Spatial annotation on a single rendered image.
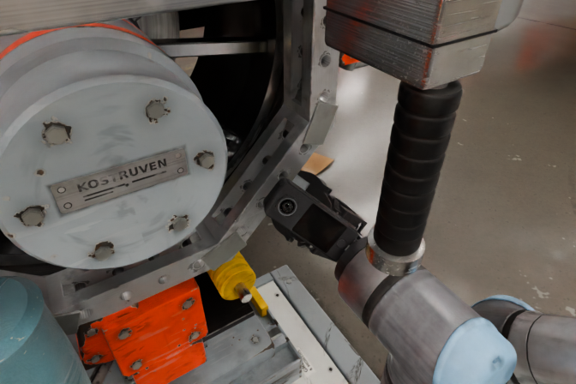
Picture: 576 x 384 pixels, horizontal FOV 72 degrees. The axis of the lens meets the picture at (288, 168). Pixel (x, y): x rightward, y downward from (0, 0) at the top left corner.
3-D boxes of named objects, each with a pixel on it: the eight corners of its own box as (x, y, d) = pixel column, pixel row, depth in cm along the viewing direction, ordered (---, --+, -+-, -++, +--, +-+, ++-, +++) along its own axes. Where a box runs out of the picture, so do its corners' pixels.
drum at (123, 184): (159, 116, 44) (129, -22, 36) (247, 231, 30) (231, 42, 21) (14, 153, 38) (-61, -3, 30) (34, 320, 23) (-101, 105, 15)
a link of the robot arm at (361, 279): (347, 321, 41) (406, 249, 40) (320, 288, 44) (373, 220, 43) (384, 327, 47) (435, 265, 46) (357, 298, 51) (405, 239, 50)
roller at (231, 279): (193, 195, 80) (189, 171, 76) (265, 302, 59) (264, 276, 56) (165, 205, 77) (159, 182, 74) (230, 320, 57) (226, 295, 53)
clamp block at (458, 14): (376, 33, 29) (387, -48, 26) (483, 74, 23) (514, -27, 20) (321, 45, 27) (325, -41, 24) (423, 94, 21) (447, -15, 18)
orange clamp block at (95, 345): (64, 279, 49) (74, 326, 54) (75, 327, 44) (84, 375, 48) (123, 262, 53) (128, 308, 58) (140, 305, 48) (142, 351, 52)
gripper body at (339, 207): (310, 237, 59) (364, 296, 51) (274, 223, 53) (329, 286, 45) (342, 197, 58) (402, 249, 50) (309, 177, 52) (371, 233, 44)
